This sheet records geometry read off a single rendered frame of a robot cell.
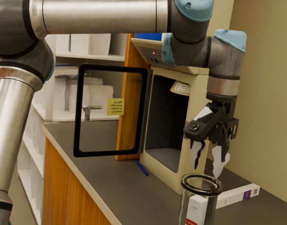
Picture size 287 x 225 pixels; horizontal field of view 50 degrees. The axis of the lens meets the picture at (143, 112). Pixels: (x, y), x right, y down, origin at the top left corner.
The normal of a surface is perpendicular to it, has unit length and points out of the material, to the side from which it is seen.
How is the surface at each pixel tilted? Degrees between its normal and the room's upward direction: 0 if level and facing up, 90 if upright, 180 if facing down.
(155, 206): 0
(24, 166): 90
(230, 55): 92
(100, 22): 117
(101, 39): 93
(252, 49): 90
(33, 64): 67
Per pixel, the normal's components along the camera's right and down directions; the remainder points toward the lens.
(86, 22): -0.01, 0.65
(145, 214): 0.11, -0.97
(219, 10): 0.50, 0.26
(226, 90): 0.00, 0.26
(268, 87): -0.86, 0.02
